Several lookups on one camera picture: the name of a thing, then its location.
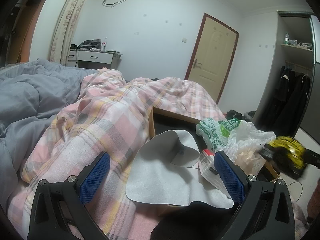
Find wardrobe with sliding door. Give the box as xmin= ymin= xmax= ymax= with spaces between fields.
xmin=253 ymin=11 xmax=319 ymax=142

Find red white tissue pack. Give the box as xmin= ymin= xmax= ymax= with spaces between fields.
xmin=198 ymin=149 xmax=230 ymax=198

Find black tray on desk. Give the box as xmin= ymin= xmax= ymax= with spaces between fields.
xmin=77 ymin=39 xmax=101 ymax=50

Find plastic bottle on desk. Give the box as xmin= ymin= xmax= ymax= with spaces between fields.
xmin=101 ymin=37 xmax=107 ymax=51

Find black hanging clothes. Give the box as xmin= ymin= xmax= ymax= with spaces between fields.
xmin=273 ymin=67 xmax=311 ymax=137

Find dark clothes pile on floor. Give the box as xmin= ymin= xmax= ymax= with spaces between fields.
xmin=225 ymin=109 xmax=255 ymax=122

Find green white plastic bag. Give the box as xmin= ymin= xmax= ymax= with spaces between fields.
xmin=196 ymin=118 xmax=276 ymax=161

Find beige door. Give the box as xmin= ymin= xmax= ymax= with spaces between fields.
xmin=184 ymin=13 xmax=239 ymax=103

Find black yellow wipes pack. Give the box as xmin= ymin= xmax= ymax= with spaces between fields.
xmin=258 ymin=136 xmax=307 ymax=180

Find white bedside desk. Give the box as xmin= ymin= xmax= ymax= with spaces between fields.
xmin=66 ymin=49 xmax=122 ymax=69

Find white grey cloth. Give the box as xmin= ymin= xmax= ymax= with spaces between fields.
xmin=125 ymin=130 xmax=233 ymax=209

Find clear snack bag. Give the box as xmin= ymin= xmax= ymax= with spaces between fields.
xmin=234 ymin=146 xmax=266 ymax=176

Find bottle on wardrobe shelf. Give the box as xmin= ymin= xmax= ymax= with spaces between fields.
xmin=284 ymin=33 xmax=290 ymax=44

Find grey duvet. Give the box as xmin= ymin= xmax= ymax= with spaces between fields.
xmin=1 ymin=59 xmax=96 ymax=207

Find pink plaid quilt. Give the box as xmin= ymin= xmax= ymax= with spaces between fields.
xmin=8 ymin=70 xmax=224 ymax=239

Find floral beige curtain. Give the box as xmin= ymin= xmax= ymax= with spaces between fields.
xmin=49 ymin=0 xmax=86 ymax=65

